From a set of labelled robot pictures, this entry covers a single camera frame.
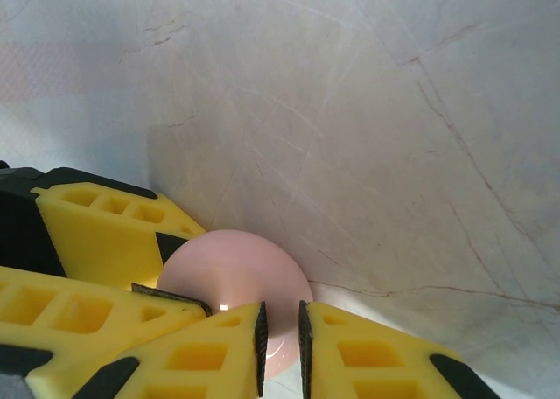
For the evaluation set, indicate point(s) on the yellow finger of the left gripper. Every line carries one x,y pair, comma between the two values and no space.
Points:
122,311
96,237

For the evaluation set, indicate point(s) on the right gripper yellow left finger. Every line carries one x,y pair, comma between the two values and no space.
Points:
153,373

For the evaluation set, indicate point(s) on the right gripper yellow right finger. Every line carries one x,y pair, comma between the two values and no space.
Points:
415,373

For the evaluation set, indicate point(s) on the pink earbud charging case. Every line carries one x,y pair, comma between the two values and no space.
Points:
236,268

